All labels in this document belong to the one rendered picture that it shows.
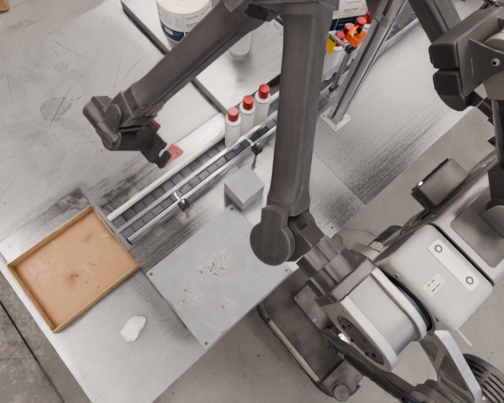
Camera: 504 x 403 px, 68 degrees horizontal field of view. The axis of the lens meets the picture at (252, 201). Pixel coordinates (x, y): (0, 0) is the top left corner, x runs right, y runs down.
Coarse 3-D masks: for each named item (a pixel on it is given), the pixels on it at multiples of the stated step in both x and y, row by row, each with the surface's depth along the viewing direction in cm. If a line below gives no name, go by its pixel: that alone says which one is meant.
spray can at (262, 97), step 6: (264, 84) 116; (258, 90) 116; (264, 90) 115; (258, 96) 118; (264, 96) 116; (270, 96) 120; (258, 102) 119; (264, 102) 118; (258, 108) 122; (264, 108) 121; (258, 114) 125; (264, 114) 125; (258, 120) 128; (264, 126) 134
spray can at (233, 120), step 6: (234, 108) 112; (228, 114) 112; (234, 114) 111; (228, 120) 115; (234, 120) 114; (240, 120) 116; (228, 126) 116; (234, 126) 115; (240, 126) 118; (228, 132) 119; (234, 132) 119; (240, 132) 123; (228, 138) 123; (234, 138) 123; (228, 144) 127
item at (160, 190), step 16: (416, 16) 156; (272, 112) 136; (224, 144) 131; (240, 144) 131; (208, 160) 128; (224, 160) 129; (176, 176) 126; (208, 176) 127; (160, 192) 124; (176, 192) 124; (128, 208) 121; (144, 208) 121; (160, 208) 122; (144, 224) 120
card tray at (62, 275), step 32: (64, 224) 119; (96, 224) 123; (32, 256) 119; (64, 256) 119; (96, 256) 120; (128, 256) 121; (32, 288) 116; (64, 288) 116; (96, 288) 117; (64, 320) 113
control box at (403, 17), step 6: (366, 0) 101; (372, 0) 98; (372, 6) 98; (378, 6) 95; (408, 6) 95; (372, 12) 98; (402, 12) 97; (408, 12) 97; (372, 18) 99; (402, 18) 99; (408, 18) 99
